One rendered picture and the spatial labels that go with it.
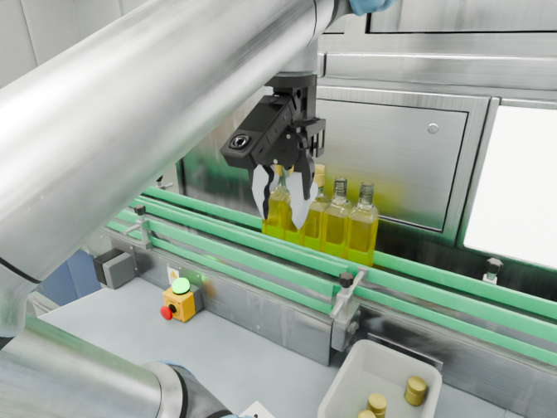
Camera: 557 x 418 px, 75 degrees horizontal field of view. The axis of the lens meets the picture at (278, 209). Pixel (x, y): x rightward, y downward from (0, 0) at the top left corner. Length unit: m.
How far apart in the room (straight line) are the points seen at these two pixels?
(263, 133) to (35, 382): 0.32
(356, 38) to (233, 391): 0.82
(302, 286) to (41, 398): 0.55
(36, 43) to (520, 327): 6.75
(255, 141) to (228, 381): 0.59
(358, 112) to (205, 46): 0.72
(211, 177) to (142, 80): 1.08
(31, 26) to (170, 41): 6.71
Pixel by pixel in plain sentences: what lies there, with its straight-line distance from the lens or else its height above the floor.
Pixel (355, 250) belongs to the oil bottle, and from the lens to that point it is 0.83.
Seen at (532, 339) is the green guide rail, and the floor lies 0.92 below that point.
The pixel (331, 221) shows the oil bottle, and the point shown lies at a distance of 0.82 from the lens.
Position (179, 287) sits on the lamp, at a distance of 0.98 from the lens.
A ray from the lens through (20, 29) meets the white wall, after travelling 6.83.
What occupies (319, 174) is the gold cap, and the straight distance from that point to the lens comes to 0.81.
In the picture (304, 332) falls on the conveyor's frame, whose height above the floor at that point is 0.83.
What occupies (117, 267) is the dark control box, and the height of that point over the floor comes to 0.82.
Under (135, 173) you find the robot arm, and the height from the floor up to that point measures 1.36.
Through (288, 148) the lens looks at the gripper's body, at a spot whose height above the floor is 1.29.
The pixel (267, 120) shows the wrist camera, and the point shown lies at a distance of 0.45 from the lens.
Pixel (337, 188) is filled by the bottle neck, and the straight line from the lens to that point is 0.80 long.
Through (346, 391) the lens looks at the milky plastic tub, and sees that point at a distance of 0.82.
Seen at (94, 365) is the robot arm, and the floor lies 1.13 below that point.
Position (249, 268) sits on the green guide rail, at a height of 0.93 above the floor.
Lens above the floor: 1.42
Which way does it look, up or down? 25 degrees down
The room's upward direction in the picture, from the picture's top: straight up
